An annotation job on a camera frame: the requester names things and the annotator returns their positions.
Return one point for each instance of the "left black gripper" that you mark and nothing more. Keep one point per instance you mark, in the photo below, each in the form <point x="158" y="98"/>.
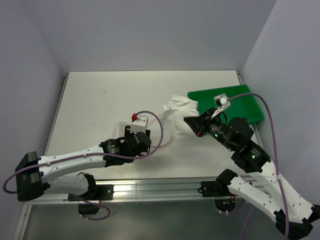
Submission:
<point x="127" y="133"/>

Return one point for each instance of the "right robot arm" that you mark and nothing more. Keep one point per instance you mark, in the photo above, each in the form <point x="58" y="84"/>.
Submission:
<point x="292" y="214"/>

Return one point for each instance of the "white mesh laundry bag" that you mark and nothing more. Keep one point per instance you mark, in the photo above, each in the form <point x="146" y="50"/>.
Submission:
<point x="159" y="139"/>

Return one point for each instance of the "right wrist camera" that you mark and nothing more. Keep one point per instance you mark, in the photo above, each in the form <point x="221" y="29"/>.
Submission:
<point x="222" y="104"/>

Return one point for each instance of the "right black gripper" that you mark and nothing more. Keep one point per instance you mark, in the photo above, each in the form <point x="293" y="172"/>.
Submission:
<point x="198" y="124"/>

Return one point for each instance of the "green plastic bin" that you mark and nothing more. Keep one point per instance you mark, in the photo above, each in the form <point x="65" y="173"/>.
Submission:
<point x="245" y="106"/>

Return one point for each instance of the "white cloth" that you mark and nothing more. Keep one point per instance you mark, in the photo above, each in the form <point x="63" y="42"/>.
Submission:
<point x="174" y="112"/>

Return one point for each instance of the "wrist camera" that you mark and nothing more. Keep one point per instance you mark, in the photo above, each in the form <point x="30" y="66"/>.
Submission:
<point x="222" y="104"/>
<point x="138" y="123"/>

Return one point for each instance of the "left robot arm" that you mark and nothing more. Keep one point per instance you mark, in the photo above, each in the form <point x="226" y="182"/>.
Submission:
<point x="37" y="174"/>

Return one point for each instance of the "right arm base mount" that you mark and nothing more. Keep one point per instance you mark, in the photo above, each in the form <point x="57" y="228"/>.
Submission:
<point x="225" y="202"/>

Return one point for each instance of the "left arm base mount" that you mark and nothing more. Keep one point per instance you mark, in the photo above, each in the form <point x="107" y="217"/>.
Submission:
<point x="90" y="203"/>

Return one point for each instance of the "aluminium frame rail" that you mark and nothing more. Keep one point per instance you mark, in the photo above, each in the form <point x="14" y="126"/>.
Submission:
<point x="92" y="103"/>

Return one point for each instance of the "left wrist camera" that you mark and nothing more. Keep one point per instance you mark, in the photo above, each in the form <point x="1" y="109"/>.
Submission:
<point x="138" y="123"/>

